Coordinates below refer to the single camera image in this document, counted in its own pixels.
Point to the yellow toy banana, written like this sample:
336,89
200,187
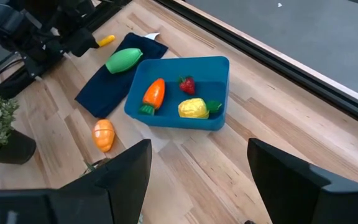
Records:
107,40

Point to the orange toy carrot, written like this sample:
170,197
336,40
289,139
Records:
154,93

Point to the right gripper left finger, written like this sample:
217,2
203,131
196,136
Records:
126,186

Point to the small black toy ball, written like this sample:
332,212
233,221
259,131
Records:
250,222

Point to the navy blue cloth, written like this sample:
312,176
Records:
104,90

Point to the orange toy croissant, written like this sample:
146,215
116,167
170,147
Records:
103,135

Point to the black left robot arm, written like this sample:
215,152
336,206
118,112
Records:
11,21

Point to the yellow toy pineapple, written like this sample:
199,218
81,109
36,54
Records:
193,109

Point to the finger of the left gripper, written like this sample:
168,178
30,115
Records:
81,43

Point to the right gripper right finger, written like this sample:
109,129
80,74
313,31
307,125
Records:
284,186

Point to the blue plastic tupperware bin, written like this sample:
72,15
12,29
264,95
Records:
204,71

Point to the green toy corn cob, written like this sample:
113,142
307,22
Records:
123,60

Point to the red toy strawberry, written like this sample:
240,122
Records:
187,86

